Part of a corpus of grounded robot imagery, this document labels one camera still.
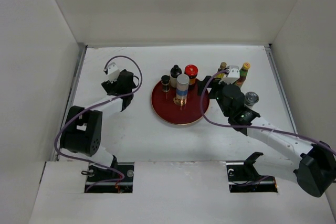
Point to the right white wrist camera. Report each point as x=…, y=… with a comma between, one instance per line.
x=230, y=75

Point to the black-top white salt grinder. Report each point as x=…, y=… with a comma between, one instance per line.
x=174, y=73

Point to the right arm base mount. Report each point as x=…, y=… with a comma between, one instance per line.
x=243, y=177

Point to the left aluminium table rail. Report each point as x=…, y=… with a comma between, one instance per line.
x=75, y=79

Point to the silver-lid blue-label jar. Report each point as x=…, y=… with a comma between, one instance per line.
x=182, y=84

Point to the green-label red sauce bottle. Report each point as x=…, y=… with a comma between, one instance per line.
x=242, y=74

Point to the red round lacquer tray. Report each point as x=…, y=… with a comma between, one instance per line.
x=165, y=107

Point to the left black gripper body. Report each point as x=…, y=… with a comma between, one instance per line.
x=109, y=87

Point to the red-lid chili sauce jar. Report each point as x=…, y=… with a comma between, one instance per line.
x=191, y=71

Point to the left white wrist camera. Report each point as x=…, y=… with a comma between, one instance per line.
x=112, y=71

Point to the small yellow-label oil bottle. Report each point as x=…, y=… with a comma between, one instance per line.
x=222, y=70

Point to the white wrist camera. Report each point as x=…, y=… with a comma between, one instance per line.
x=230, y=75
x=112, y=71

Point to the black-cap pepper shaker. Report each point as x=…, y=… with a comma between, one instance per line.
x=165, y=81

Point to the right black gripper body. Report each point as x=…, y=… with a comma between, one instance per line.
x=216, y=93

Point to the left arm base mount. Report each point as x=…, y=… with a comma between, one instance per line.
x=99, y=181

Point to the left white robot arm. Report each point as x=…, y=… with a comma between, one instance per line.
x=83, y=136

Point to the grey-top white salt grinder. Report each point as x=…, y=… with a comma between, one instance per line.
x=251, y=98

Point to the right aluminium table rail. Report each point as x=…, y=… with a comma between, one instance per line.
x=280, y=86

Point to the aluminium table rail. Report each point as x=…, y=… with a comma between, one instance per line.
x=280, y=86
x=75, y=79

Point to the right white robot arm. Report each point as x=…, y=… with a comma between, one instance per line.
x=311, y=162

